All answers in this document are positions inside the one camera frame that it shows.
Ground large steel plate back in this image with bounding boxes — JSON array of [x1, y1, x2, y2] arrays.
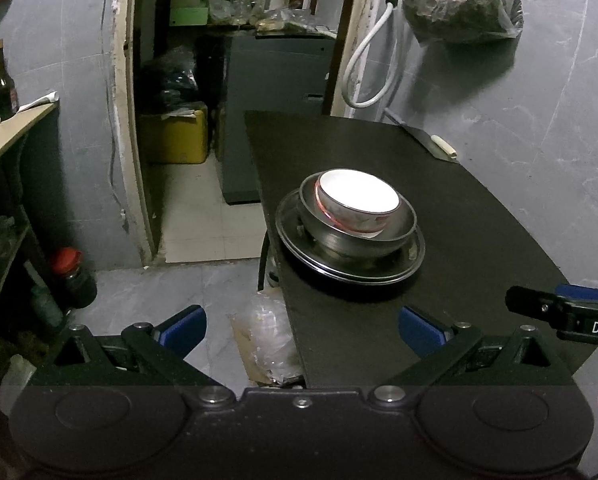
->
[[275, 191, 426, 286]]

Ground deep steel bowl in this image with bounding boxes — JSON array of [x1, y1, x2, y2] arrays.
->
[[297, 172, 419, 259]]

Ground white ceramic bowl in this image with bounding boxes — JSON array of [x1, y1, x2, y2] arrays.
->
[[314, 168, 400, 237], [314, 184, 386, 238]]

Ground red-capped dark jug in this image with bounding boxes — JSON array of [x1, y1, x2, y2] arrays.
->
[[53, 247, 98, 311]]

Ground yellow container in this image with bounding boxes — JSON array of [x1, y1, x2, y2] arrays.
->
[[150, 107, 209, 165]]

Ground wooden shelf counter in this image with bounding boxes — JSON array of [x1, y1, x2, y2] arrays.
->
[[0, 103, 58, 157]]

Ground dark glass bottle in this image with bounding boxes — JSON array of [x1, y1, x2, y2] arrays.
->
[[0, 39, 19, 122]]

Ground dark cabinet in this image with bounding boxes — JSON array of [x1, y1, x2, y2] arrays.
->
[[217, 32, 335, 205]]

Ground green box on shelf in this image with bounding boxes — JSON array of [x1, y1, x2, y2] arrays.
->
[[170, 6, 209, 26]]

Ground cleaver with cream handle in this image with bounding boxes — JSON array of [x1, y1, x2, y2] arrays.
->
[[384, 108, 457, 162]]

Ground white hose loop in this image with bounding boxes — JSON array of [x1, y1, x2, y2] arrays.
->
[[340, 0, 405, 111]]

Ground plastic bag on wall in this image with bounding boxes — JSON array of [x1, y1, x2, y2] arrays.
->
[[403, 0, 523, 46]]

